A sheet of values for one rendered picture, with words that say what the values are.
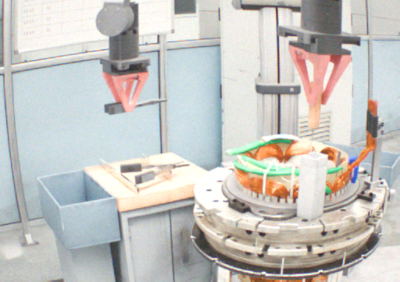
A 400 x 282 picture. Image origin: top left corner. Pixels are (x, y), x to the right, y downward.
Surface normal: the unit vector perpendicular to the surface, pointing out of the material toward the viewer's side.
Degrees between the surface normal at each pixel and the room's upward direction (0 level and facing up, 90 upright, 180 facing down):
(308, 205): 90
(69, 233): 90
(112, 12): 91
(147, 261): 90
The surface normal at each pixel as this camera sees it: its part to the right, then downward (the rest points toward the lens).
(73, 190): 0.51, 0.22
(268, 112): -0.07, 0.26
